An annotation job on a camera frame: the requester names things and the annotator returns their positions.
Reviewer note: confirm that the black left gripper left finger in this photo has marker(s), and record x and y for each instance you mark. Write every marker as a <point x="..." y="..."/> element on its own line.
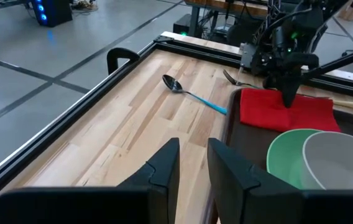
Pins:
<point x="151" y="193"/>

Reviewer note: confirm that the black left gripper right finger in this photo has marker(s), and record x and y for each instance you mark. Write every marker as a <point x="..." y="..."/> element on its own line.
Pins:
<point x="245" y="196"/>

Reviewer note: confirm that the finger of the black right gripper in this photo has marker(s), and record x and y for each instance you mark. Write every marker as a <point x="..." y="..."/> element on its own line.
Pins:
<point x="295" y="90"/>
<point x="286" y="91"/>

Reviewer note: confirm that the red cloth napkin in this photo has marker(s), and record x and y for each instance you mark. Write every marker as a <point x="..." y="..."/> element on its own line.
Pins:
<point x="263" y="109"/>

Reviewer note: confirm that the green plastic plate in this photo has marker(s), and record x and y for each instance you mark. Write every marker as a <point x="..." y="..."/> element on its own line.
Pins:
<point x="285" y="155"/>

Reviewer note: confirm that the grey plastic bowl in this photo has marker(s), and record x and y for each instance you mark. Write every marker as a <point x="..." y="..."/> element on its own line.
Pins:
<point x="341" y="161"/>

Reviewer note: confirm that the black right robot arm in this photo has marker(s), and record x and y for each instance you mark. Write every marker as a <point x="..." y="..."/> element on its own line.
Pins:
<point x="307" y="18"/>

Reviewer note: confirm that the dark brown serving tray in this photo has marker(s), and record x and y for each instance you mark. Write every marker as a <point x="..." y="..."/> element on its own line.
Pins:
<point x="251" y="143"/>

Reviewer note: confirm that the wooden workbench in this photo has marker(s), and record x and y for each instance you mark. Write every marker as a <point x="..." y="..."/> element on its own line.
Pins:
<point x="226" y="6"/>

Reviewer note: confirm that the black computer green light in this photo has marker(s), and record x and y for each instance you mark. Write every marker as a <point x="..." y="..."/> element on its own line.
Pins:
<point x="182" y="26"/>

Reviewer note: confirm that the computer tower blue lights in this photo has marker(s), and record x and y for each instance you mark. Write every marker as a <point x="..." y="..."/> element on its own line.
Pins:
<point x="55" y="12"/>

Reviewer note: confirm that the black aluminium table frame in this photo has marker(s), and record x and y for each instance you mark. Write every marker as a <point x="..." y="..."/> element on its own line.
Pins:
<point x="71" y="116"/>

